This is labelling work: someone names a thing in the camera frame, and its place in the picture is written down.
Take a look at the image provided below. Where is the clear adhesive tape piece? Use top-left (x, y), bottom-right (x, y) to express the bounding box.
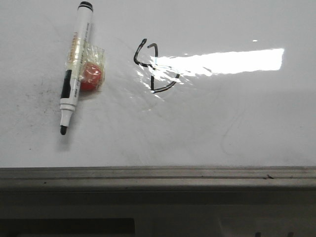
top-left (66, 36), bottom-right (105, 91)

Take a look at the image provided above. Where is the white black whiteboard marker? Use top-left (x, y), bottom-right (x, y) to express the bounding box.
top-left (60, 1), bottom-right (93, 135)

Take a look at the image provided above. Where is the red round magnet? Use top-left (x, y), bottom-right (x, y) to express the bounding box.
top-left (80, 62), bottom-right (103, 91)

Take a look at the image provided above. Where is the white glossy whiteboard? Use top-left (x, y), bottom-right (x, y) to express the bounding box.
top-left (0, 0), bottom-right (316, 167)

